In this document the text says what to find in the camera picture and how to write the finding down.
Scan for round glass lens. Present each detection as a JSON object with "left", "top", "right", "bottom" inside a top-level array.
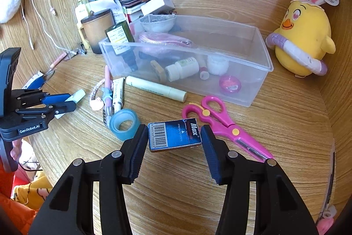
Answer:
[{"left": 41, "top": 68, "right": 57, "bottom": 81}]

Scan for white fluffy pouch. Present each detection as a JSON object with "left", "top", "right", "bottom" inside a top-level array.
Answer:
[{"left": 0, "top": 0, "right": 23, "bottom": 24}]

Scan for blue white packet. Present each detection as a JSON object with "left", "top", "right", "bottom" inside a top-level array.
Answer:
[{"left": 23, "top": 72, "right": 46, "bottom": 90}]

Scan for dark spray bottle white label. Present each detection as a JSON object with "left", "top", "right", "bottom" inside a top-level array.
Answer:
[{"left": 104, "top": 21, "right": 139, "bottom": 72}]

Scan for white charging cable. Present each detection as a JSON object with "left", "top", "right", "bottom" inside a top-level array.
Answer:
[
  {"left": 19, "top": 0, "right": 35, "bottom": 50},
  {"left": 27, "top": 0, "right": 80, "bottom": 55}
]

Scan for pink ornament headband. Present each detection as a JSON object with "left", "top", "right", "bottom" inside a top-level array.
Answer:
[{"left": 316, "top": 139, "right": 339, "bottom": 235}]

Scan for pink white braided bracelet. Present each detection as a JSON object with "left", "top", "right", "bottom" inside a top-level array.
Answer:
[{"left": 89, "top": 78, "right": 106, "bottom": 111}]

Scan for pale green tube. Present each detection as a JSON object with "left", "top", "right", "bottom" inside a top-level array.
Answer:
[{"left": 55, "top": 89, "right": 86, "bottom": 118}]

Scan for worn eraser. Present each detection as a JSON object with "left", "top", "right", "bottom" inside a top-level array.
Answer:
[{"left": 150, "top": 59, "right": 165, "bottom": 81}]

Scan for small white red tube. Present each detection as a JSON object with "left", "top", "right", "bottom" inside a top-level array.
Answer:
[{"left": 198, "top": 59, "right": 211, "bottom": 80}]

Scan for pink zip pouch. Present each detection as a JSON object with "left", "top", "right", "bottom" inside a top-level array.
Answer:
[{"left": 138, "top": 33, "right": 194, "bottom": 59}]

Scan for white ointment tube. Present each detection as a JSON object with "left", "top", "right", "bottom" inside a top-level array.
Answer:
[{"left": 111, "top": 77, "right": 125, "bottom": 113}]

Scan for white cardboard box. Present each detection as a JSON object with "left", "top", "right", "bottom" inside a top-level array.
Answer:
[{"left": 140, "top": 0, "right": 176, "bottom": 17}]

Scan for yellow printed cloth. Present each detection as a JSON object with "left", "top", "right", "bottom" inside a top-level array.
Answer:
[{"left": 12, "top": 171, "right": 53, "bottom": 211}]

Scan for yellow chick plush toy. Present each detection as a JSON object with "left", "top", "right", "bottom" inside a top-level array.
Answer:
[{"left": 265, "top": 0, "right": 340, "bottom": 78}]

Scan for pink pen blue ornament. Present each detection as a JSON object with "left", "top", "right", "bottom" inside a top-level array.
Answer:
[{"left": 104, "top": 65, "right": 114, "bottom": 117}]

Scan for pale yellow marker tube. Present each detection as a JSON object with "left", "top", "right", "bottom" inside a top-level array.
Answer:
[{"left": 126, "top": 76, "right": 188, "bottom": 103}]

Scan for white ribbed jar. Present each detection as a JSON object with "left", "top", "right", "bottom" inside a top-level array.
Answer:
[{"left": 207, "top": 55, "right": 230, "bottom": 76}]

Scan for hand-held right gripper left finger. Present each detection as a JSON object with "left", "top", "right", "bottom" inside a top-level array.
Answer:
[{"left": 27, "top": 123, "right": 149, "bottom": 235}]

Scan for pink round container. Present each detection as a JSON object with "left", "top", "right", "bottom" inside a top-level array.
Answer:
[{"left": 219, "top": 74, "right": 242, "bottom": 94}]

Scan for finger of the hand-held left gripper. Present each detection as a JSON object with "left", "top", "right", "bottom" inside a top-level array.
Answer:
[
  {"left": 12, "top": 89, "right": 72, "bottom": 108},
  {"left": 16, "top": 101, "right": 77, "bottom": 125}
]

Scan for white pill bottle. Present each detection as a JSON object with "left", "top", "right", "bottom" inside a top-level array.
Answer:
[{"left": 165, "top": 57, "right": 200, "bottom": 82}]

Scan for pink slim stick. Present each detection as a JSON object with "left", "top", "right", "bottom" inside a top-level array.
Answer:
[{"left": 51, "top": 53, "right": 67, "bottom": 69}]

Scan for blue staples box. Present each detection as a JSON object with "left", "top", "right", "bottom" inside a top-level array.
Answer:
[{"left": 148, "top": 118, "right": 203, "bottom": 152}]

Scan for ceramic bowl of beads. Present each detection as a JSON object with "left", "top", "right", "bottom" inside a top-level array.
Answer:
[{"left": 139, "top": 15, "right": 178, "bottom": 34}]

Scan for orange garment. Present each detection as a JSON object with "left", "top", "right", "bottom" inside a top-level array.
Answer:
[{"left": 0, "top": 163, "right": 37, "bottom": 235}]

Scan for clear plastic bin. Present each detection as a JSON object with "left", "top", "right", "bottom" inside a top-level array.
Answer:
[{"left": 98, "top": 14, "right": 274, "bottom": 108}]

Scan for pink scissors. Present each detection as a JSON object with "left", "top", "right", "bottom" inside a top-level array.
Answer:
[{"left": 182, "top": 95, "right": 275, "bottom": 162}]

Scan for stack of booklets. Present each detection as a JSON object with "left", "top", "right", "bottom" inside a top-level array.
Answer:
[{"left": 114, "top": 0, "right": 150, "bottom": 15}]

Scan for brown lidded ceramic mug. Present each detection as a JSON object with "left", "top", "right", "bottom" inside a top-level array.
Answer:
[{"left": 78, "top": 9, "right": 116, "bottom": 54}]

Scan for blue tape roll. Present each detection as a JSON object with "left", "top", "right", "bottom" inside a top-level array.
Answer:
[{"left": 109, "top": 109, "right": 140, "bottom": 141}]

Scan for person's left hand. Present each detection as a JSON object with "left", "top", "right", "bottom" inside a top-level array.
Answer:
[{"left": 10, "top": 139, "right": 23, "bottom": 161}]

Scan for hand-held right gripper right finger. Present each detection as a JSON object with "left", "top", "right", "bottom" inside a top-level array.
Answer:
[{"left": 200, "top": 124, "right": 321, "bottom": 235}]

